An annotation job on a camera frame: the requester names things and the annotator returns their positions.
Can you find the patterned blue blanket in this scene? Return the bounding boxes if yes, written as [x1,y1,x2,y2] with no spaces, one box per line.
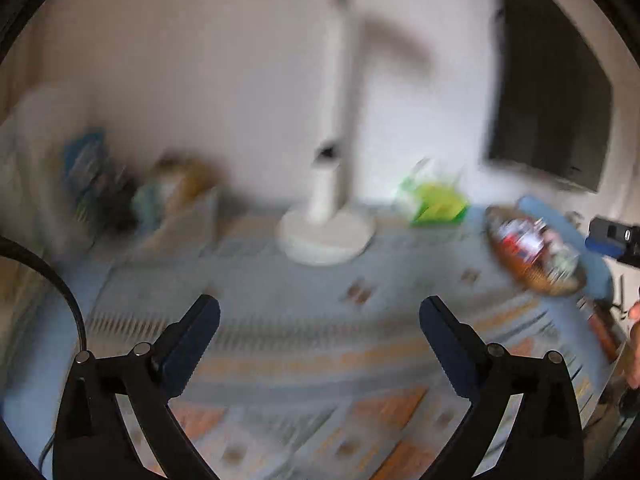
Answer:
[0,195,621,480]

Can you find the white desk lamp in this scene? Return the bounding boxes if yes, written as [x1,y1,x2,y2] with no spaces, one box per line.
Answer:
[276,0,431,267]

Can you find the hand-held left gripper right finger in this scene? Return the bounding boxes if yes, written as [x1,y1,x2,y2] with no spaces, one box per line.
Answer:
[418,295,586,480]

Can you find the woven brown basket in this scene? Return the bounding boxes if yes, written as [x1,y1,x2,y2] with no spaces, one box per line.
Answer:
[485,205,587,297]

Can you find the green tissue pack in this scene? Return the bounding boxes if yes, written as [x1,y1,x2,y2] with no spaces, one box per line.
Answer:
[397,160,471,226]

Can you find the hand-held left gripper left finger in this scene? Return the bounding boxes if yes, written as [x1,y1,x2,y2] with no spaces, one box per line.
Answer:
[52,294,222,480]

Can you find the person's right hand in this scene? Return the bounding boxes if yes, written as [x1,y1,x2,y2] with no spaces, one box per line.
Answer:
[625,300,640,391]

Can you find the black flat screen television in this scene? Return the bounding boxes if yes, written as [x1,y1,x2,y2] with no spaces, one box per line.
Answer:
[487,0,613,193]

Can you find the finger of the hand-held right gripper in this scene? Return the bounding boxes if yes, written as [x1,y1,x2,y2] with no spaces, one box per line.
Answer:
[585,216,640,263]

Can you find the black cable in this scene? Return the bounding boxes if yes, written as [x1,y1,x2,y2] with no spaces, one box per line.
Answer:
[0,235,88,471]

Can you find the teal container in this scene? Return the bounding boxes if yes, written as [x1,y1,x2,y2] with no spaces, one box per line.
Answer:
[134,180,166,222]

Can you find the cardboard pen box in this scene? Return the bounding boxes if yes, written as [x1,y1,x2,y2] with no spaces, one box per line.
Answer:
[150,157,221,231]

